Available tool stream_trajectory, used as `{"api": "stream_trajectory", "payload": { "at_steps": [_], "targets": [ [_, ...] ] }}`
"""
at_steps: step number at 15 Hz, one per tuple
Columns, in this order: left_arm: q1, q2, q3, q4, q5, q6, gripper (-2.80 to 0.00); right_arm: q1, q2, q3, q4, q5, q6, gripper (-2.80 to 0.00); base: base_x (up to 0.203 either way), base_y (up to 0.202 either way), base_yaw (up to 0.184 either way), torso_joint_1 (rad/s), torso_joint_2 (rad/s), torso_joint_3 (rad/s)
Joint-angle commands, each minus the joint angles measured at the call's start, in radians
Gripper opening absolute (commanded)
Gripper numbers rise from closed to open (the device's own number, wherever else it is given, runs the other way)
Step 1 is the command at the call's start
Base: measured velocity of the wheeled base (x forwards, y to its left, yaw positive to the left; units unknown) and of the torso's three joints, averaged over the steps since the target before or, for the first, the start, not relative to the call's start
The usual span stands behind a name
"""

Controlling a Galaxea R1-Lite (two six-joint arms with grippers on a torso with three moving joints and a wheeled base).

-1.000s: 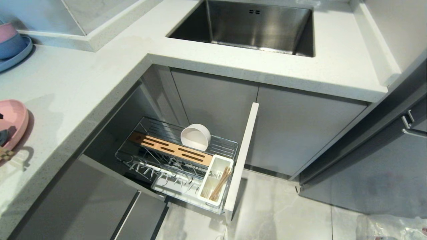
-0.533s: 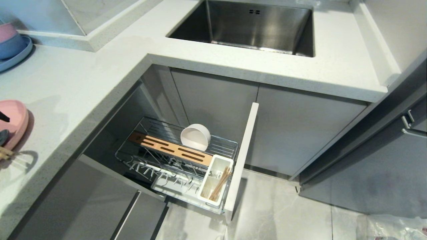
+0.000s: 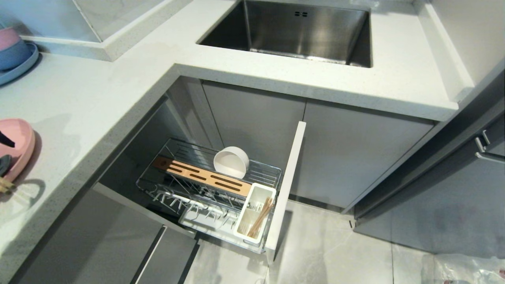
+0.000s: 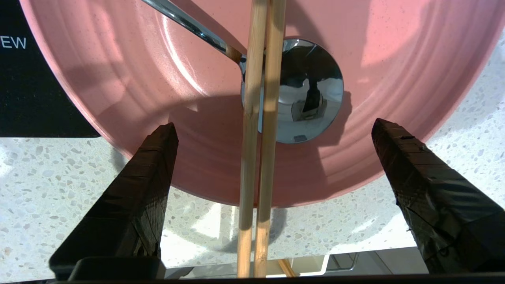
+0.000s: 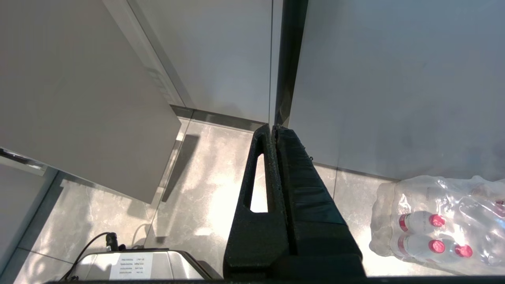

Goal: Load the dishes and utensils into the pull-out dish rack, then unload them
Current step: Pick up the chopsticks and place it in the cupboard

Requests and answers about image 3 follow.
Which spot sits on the white bowl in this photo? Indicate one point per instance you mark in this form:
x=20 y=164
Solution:
x=230 y=161

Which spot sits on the stainless steel sink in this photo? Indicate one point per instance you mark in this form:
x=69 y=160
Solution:
x=307 y=31

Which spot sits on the blue plate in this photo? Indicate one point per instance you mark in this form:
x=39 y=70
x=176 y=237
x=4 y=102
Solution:
x=21 y=65

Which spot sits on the white utensil caddy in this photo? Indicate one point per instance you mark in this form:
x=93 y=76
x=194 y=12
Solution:
x=252 y=209

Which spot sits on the white drip tray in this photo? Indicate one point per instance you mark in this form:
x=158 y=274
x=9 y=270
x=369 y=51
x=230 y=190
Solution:
x=207 y=221

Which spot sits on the pink bowl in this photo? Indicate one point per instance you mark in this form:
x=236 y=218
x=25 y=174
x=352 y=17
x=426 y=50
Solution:
x=8 y=38

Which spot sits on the pink plate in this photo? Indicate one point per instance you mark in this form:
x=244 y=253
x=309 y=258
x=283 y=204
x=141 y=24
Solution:
x=17 y=146

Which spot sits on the wooden chopstick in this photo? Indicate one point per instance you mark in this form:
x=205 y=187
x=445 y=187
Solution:
x=263 y=215
x=258 y=221

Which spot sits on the grey cabinet door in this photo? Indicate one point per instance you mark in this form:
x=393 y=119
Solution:
x=355 y=157

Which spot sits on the blue bowl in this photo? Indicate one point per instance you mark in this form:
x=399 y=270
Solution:
x=14 y=55

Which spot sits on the grey drawer front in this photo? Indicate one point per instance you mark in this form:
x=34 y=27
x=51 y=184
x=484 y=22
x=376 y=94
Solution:
x=165 y=256

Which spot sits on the white drawer front panel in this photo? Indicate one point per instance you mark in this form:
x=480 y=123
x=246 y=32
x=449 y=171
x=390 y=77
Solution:
x=286 y=185

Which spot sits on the clear plastic bag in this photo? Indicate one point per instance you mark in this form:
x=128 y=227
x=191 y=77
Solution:
x=465 y=270

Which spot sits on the wooden slotted knife holder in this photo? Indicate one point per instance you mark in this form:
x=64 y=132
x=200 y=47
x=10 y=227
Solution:
x=205 y=176

